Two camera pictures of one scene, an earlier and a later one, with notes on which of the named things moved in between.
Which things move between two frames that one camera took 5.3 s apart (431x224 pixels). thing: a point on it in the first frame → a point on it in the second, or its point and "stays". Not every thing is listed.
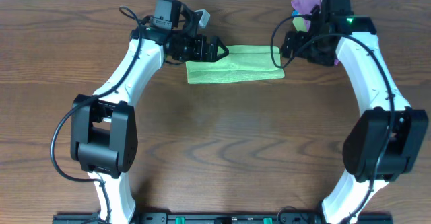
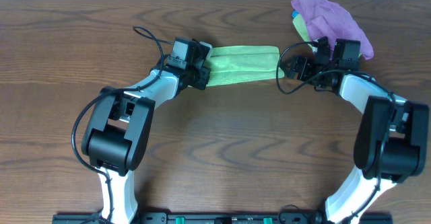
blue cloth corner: x=295 y=13 stays
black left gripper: x=207 y=50 → x=205 y=74
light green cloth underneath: x=300 y=24 stays
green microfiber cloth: x=241 y=62 stays
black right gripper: x=300 y=38 → x=307 y=63
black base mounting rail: x=223 y=218 stays
